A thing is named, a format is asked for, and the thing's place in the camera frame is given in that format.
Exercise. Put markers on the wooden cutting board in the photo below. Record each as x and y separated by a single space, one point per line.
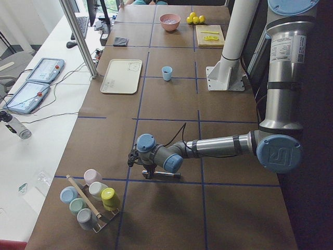
202 43

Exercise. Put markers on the yellow plastic knife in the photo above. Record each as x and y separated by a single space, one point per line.
210 32

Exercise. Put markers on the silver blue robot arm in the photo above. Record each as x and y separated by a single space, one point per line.
276 141

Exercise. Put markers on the steel muddler with black tip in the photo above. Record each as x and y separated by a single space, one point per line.
159 174

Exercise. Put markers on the lemon slices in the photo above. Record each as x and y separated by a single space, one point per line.
210 38

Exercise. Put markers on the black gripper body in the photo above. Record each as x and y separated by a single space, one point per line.
148 168

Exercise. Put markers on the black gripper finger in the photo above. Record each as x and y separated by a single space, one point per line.
149 174

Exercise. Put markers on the blue cup on rack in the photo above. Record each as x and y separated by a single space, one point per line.
68 194

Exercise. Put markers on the white cup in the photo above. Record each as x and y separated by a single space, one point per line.
96 188

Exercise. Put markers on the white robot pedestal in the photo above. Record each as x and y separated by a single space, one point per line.
227 74

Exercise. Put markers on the yellow lemon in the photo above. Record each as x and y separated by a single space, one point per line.
202 19
189 20
192 14
196 20

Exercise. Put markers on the pink bowl of ice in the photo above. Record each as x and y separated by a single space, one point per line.
170 22

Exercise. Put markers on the green cup on rack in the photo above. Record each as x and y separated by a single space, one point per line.
76 205

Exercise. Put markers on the yellow-green cup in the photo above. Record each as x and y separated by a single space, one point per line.
110 199

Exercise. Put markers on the cream bear tray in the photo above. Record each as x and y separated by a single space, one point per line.
122 76

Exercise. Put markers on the light blue cup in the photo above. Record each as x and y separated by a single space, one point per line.
167 75

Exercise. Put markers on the black computer mouse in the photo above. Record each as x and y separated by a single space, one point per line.
71 44

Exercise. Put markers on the pink cup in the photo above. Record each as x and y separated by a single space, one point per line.
92 175

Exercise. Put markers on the aluminium frame post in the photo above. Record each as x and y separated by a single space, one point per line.
71 18

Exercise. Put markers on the metal cup rack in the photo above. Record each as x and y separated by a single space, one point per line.
103 216

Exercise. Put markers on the grey cup on rack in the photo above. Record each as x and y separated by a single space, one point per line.
86 219

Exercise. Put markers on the black keyboard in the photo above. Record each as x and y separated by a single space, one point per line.
83 25

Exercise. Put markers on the grey folded cloth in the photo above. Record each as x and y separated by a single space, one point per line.
120 42

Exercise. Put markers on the teach pendant tablet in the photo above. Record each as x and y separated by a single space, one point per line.
27 98
47 70

